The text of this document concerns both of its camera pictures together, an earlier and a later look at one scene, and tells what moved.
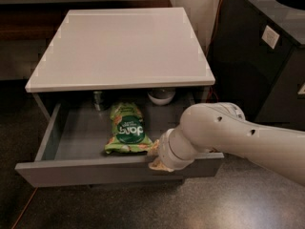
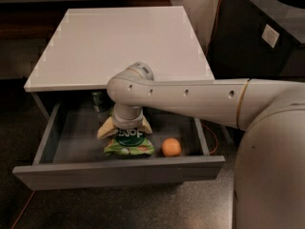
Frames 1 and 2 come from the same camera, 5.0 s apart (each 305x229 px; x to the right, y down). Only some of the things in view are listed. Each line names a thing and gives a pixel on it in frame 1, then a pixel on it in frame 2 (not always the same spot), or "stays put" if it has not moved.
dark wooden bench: [37, 20] stays put
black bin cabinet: [256, 53] stays put
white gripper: [164, 151] → [128, 122]
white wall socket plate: [270, 36] stays put
